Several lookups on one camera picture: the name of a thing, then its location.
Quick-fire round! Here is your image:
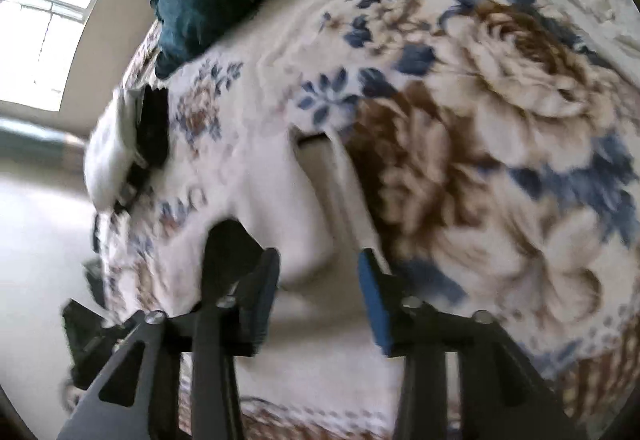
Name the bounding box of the beige small garment black trim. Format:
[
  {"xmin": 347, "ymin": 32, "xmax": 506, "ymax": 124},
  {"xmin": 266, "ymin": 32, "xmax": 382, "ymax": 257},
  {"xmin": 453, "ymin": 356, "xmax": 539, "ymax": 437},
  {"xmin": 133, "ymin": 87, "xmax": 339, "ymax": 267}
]
[{"xmin": 219, "ymin": 129, "xmax": 402, "ymax": 300}]

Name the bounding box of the bright barred window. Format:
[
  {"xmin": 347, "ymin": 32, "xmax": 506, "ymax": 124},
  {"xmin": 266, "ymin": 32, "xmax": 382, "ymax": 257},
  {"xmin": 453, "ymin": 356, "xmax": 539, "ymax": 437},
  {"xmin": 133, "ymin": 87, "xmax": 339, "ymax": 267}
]
[{"xmin": 1, "ymin": 0, "xmax": 96, "ymax": 113}]

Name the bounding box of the floral fleece bed blanket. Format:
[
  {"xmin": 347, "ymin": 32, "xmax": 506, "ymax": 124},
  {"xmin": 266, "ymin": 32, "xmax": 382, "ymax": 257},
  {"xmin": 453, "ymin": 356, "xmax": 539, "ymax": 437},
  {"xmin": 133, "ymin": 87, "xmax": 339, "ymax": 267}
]
[{"xmin": 98, "ymin": 0, "xmax": 639, "ymax": 439}]

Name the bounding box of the white gloved right hand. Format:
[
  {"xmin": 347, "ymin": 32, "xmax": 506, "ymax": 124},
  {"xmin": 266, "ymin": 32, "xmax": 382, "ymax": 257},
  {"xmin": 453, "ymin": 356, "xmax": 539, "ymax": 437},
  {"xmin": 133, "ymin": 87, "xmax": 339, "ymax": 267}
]
[{"xmin": 84, "ymin": 86, "xmax": 148, "ymax": 212}]

